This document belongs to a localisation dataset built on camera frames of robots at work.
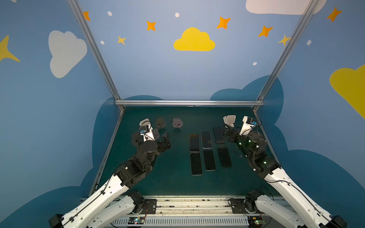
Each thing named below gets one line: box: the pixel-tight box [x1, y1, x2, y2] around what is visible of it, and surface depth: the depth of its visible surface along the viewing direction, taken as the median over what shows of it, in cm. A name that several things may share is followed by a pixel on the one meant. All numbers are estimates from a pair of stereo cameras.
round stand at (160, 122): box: [156, 117, 166, 128], surface depth 109 cm
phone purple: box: [189, 133, 200, 153], surface depth 100 cm
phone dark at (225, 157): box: [217, 147, 232, 168], surface depth 92 cm
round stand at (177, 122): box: [172, 117, 183, 128], surface depth 109 cm
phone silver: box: [200, 130, 213, 150], surface depth 103 cm
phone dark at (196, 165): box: [190, 152, 203, 176], surface depth 91 cm
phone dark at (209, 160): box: [202, 149, 217, 171], surface depth 95 cm
